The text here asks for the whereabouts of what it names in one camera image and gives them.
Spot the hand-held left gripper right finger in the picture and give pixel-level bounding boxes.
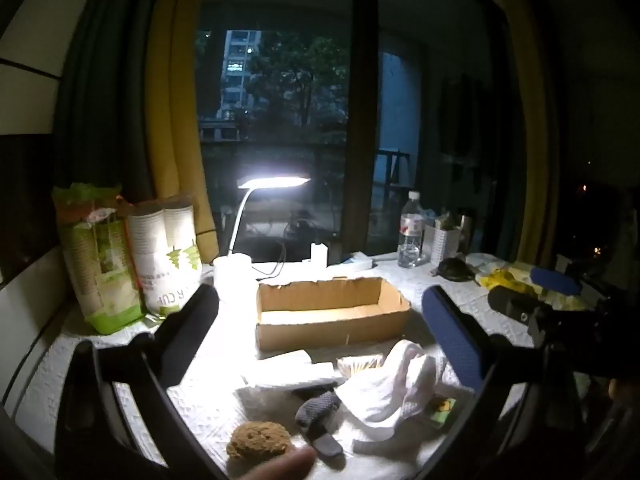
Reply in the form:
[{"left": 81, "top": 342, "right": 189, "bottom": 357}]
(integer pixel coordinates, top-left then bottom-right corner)
[{"left": 410, "top": 285, "right": 551, "bottom": 480}]

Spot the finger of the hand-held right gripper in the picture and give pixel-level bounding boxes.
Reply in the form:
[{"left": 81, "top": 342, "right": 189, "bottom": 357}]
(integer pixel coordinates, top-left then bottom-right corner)
[
  {"left": 487, "top": 285, "right": 542, "bottom": 322},
  {"left": 530, "top": 266, "right": 584, "bottom": 299}
]

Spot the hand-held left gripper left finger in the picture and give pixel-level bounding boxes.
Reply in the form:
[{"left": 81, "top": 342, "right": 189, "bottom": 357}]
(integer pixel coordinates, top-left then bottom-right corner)
[{"left": 54, "top": 284, "right": 231, "bottom": 480}]

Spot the small yellow green card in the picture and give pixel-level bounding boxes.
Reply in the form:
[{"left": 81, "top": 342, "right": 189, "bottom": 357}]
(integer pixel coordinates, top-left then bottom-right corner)
[{"left": 422, "top": 395, "right": 459, "bottom": 429}]

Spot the white towel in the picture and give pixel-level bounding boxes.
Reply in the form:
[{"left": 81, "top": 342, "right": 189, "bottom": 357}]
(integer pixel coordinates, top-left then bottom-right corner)
[{"left": 345, "top": 340, "right": 442, "bottom": 424}]

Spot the white waffle cloth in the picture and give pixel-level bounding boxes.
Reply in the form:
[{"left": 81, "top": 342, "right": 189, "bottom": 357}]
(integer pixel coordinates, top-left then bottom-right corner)
[{"left": 240, "top": 350, "right": 348, "bottom": 394}]

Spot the cardboard box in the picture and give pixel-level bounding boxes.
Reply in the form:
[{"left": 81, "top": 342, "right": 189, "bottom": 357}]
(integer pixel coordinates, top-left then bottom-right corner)
[{"left": 255, "top": 276, "right": 412, "bottom": 353}]

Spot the brown sponge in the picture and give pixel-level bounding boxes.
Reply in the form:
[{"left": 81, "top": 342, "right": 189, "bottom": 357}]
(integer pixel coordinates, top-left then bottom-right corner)
[{"left": 226, "top": 421, "right": 293, "bottom": 461}]

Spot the grey sock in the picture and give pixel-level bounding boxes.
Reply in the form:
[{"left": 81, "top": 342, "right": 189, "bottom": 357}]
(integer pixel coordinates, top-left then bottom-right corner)
[{"left": 294, "top": 382, "right": 347, "bottom": 459}]

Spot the person's right hand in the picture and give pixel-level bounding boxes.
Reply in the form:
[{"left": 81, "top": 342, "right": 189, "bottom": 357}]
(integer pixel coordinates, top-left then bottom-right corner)
[{"left": 607, "top": 377, "right": 637, "bottom": 404}]

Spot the person's left hand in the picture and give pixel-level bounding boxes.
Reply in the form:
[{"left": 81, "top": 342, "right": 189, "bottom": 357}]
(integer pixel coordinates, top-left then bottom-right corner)
[{"left": 234, "top": 447, "right": 318, "bottom": 480}]

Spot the yellow plastic wrapper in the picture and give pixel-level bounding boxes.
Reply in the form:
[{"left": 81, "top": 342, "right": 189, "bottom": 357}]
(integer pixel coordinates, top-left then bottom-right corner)
[{"left": 477, "top": 262, "right": 548, "bottom": 303}]

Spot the white crumpled tissue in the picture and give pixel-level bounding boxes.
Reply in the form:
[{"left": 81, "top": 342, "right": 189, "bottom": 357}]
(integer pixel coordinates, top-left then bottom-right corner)
[{"left": 466, "top": 253, "right": 506, "bottom": 270}]

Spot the white desk lamp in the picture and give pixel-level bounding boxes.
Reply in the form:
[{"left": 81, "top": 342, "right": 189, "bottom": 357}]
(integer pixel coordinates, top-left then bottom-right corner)
[{"left": 212, "top": 174, "right": 312, "bottom": 311}]

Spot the dark round pouch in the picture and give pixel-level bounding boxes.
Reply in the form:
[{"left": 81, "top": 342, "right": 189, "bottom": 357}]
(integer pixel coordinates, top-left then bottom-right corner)
[{"left": 431, "top": 257, "right": 477, "bottom": 282}]

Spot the white paper cup pack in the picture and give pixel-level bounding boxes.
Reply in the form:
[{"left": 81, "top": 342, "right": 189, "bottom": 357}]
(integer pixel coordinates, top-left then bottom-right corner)
[{"left": 125, "top": 199, "right": 203, "bottom": 317}]

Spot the white perforated basket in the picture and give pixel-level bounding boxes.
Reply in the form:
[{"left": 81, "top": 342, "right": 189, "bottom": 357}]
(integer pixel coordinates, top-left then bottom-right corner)
[{"left": 424, "top": 219, "right": 463, "bottom": 266}]

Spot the white textured tablecloth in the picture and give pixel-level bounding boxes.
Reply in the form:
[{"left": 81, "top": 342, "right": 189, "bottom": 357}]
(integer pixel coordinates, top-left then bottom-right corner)
[{"left": 10, "top": 252, "right": 591, "bottom": 480}]

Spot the green paper cup pack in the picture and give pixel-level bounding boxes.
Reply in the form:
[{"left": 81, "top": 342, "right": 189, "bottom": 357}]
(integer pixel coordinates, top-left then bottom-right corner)
[{"left": 52, "top": 182, "right": 146, "bottom": 336}]

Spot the clear water bottle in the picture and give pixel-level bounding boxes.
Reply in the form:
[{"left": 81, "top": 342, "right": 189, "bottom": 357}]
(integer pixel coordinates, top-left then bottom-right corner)
[{"left": 397, "top": 191, "right": 425, "bottom": 268}]

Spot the yellow curtain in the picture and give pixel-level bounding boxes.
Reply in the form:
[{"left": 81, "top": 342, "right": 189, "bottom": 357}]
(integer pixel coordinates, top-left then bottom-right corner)
[
  {"left": 500, "top": 0, "right": 572, "bottom": 267},
  {"left": 144, "top": 0, "right": 222, "bottom": 264}
]

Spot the dark green curtain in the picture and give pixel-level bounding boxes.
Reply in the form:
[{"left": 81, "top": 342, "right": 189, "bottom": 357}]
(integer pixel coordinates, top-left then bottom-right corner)
[{"left": 54, "top": 0, "right": 167, "bottom": 211}]

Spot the black cable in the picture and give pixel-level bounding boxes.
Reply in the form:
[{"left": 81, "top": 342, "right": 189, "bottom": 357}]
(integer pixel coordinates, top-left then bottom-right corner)
[{"left": 254, "top": 239, "right": 290, "bottom": 281}]

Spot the dark window frame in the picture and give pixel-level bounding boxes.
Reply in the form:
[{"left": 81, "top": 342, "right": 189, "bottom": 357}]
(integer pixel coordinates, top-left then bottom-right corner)
[{"left": 344, "top": 0, "right": 382, "bottom": 257}]

